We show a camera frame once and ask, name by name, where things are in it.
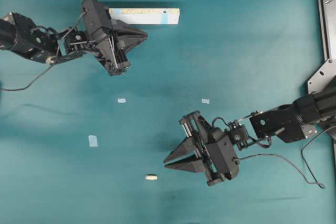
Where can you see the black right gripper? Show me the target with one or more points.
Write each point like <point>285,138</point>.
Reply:
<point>196,129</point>

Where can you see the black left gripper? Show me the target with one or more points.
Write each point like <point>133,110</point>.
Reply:
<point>110,55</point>

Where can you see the white particle board plank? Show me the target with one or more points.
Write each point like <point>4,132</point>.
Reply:
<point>146,16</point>

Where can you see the small wooden dowel rod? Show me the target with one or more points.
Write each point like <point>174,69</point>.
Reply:
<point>151,177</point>

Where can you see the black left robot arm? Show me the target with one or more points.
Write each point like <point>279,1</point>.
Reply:
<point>20,35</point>

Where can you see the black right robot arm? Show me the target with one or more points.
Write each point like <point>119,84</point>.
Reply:
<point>289,122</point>

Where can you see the blue tape marker centre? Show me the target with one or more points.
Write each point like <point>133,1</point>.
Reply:
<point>121,100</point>

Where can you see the blue tape marker left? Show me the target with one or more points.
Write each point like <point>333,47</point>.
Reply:
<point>93,141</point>

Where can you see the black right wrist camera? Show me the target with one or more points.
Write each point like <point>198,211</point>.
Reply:
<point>222,153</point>

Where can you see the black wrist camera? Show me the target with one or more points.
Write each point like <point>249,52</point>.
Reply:
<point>222,153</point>
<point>96,19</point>

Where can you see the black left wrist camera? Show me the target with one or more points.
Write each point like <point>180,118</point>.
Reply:
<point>96,19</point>

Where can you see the grey metal base plate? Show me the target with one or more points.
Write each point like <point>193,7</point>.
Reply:
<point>322,77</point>

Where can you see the black metal frame rail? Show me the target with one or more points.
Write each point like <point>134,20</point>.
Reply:
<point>327,24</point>

